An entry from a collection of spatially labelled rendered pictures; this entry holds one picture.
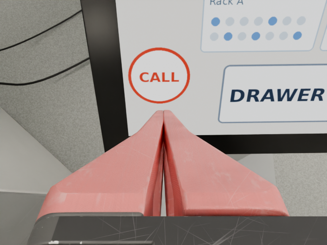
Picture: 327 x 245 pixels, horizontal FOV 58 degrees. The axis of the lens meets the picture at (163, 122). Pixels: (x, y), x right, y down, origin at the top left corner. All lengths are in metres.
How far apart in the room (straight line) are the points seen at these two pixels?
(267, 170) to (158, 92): 1.06
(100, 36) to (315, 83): 0.15
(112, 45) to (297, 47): 0.12
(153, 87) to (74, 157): 1.08
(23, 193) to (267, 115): 0.46
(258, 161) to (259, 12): 1.06
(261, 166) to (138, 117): 1.04
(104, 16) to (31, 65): 1.27
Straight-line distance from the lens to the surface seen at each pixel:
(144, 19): 0.18
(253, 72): 0.21
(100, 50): 0.19
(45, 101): 1.36
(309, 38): 0.21
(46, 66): 1.42
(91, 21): 0.19
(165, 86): 0.20
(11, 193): 0.55
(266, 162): 1.24
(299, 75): 0.22
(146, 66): 0.20
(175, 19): 0.18
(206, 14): 0.19
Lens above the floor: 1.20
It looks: 75 degrees down
